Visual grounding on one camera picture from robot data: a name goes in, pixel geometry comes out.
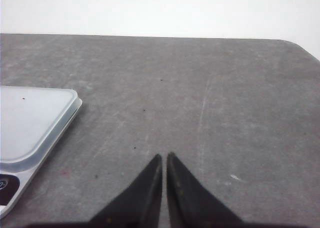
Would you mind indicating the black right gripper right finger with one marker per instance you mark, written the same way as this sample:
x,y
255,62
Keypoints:
x,y
190,204

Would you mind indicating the silver digital kitchen scale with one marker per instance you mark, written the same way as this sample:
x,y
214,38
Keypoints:
x,y
32,120

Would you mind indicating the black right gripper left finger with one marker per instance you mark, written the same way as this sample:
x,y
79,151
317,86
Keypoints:
x,y
139,205

